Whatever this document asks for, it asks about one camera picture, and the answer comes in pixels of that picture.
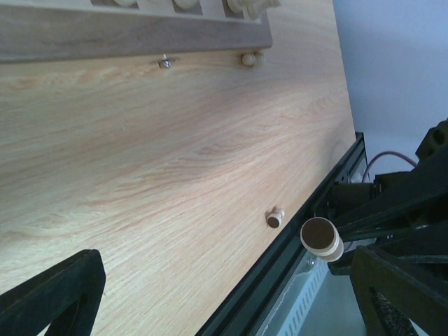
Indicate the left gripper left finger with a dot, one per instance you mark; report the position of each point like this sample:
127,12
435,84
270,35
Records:
62,300

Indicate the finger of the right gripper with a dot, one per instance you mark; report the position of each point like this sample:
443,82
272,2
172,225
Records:
388,206
424,249

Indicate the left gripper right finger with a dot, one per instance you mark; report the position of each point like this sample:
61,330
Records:
392,294

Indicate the light chess piece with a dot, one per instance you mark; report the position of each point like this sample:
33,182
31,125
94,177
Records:
274,218
321,238

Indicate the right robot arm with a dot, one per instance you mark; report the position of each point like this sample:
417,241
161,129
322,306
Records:
431,169

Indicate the light pawn beside board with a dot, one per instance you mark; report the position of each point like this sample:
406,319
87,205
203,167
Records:
252,59

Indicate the metal board clasp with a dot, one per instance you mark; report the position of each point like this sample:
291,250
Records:
165,62

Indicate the light pieces on board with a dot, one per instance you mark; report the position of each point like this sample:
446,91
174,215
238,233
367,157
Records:
220,10

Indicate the wooden chessboard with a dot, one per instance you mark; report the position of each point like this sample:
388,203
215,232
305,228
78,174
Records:
45,31

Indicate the light blue cable duct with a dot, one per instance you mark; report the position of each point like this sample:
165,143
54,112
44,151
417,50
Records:
297,313

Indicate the black aluminium rail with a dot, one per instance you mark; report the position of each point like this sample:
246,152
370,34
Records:
243,311

